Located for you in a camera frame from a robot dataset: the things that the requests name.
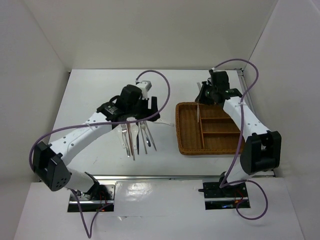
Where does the copper knife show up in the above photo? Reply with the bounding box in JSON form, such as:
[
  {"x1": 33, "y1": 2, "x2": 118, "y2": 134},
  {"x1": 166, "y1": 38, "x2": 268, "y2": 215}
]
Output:
[{"x1": 126, "y1": 122, "x2": 136, "y2": 161}]

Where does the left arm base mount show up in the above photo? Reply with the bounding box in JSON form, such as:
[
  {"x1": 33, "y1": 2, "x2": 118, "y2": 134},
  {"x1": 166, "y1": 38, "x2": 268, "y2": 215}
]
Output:
[{"x1": 76, "y1": 182, "x2": 116, "y2": 213}]

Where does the white ceramic spoon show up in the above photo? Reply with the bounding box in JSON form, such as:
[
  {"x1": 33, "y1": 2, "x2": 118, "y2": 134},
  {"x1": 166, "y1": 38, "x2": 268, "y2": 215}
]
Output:
[
  {"x1": 130, "y1": 123, "x2": 139, "y2": 150},
  {"x1": 115, "y1": 129, "x2": 126, "y2": 149},
  {"x1": 154, "y1": 118, "x2": 175, "y2": 127}
]

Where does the aluminium table rail front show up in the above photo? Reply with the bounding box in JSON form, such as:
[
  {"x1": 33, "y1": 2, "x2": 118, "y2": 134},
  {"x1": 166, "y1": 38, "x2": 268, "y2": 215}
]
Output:
[{"x1": 38, "y1": 174, "x2": 226, "y2": 182}]

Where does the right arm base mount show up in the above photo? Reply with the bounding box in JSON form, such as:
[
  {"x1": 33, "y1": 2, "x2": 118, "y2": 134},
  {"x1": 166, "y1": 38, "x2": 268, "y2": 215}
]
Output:
[{"x1": 198, "y1": 182, "x2": 251, "y2": 210}]

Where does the silver knife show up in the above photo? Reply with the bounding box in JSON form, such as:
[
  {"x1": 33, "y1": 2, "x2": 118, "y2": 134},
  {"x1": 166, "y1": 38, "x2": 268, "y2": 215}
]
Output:
[{"x1": 144, "y1": 121, "x2": 157, "y2": 151}]

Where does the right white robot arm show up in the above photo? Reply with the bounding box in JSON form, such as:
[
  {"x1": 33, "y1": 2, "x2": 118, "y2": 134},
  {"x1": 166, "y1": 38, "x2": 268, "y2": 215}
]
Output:
[{"x1": 195, "y1": 69, "x2": 282, "y2": 196}]

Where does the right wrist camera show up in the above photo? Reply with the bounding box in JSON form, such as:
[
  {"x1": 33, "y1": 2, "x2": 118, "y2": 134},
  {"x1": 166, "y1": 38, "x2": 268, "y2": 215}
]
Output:
[{"x1": 208, "y1": 67, "x2": 218, "y2": 75}]

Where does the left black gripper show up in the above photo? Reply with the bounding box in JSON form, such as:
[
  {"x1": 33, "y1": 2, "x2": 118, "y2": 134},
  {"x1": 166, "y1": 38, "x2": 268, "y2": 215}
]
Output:
[{"x1": 127, "y1": 95, "x2": 160, "y2": 122}]

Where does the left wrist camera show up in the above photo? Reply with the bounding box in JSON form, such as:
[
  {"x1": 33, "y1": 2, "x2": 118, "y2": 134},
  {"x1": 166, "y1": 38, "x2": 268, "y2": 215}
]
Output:
[{"x1": 135, "y1": 80, "x2": 152, "y2": 100}]

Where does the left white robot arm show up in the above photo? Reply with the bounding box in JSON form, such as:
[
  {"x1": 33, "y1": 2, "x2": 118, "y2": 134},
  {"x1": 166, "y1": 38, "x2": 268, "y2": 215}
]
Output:
[{"x1": 33, "y1": 81, "x2": 160, "y2": 200}]

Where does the brown wicker divided tray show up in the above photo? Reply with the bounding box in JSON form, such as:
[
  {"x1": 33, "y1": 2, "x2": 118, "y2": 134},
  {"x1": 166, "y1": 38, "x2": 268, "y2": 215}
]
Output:
[{"x1": 175, "y1": 102, "x2": 240, "y2": 156}]

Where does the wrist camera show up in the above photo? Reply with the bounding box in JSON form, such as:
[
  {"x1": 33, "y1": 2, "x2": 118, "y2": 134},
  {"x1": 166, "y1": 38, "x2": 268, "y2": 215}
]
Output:
[
  {"x1": 208, "y1": 67, "x2": 218, "y2": 75},
  {"x1": 135, "y1": 80, "x2": 152, "y2": 100}
]

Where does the silver fork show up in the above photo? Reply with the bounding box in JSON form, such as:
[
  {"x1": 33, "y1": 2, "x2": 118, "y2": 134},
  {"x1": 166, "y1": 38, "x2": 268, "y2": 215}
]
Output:
[
  {"x1": 140, "y1": 121, "x2": 151, "y2": 147},
  {"x1": 195, "y1": 82, "x2": 202, "y2": 123},
  {"x1": 121, "y1": 124, "x2": 131, "y2": 157}
]

